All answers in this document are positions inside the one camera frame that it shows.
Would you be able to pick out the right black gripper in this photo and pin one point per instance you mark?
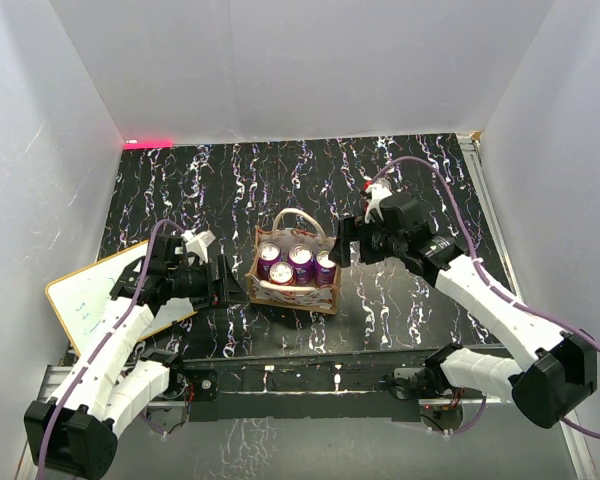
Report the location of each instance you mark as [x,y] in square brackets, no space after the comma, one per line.
[352,228]

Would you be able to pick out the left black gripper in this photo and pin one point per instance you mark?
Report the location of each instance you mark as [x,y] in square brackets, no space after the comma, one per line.
[228,288]

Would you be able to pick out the burlap canvas tote bag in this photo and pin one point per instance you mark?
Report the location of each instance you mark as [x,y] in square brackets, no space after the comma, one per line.
[309,297]

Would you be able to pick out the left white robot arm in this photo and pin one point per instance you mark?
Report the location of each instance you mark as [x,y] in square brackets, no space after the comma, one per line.
[76,430]

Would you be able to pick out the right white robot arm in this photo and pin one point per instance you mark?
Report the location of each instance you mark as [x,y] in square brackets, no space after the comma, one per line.
[549,370]

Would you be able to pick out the purple Fanta can right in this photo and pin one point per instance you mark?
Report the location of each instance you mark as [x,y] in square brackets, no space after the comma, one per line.
[324,269]

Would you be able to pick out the purple fanta can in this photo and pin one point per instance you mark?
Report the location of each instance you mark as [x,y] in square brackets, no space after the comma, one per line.
[324,269]
[300,258]
[268,254]

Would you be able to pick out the purple Fanta can left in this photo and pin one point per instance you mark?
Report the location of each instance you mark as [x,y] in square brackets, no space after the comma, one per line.
[268,254]

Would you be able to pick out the purple Fanta can middle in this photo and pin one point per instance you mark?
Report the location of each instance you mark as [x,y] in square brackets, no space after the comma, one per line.
[300,258]

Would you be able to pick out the yellow-framed whiteboard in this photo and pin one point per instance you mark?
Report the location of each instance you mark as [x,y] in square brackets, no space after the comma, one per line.
[79,299]

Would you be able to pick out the pink tape strip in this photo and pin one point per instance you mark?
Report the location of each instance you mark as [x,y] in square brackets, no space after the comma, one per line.
[147,144]

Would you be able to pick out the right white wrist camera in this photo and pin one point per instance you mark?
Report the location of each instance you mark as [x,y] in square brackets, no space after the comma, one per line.
[374,193]

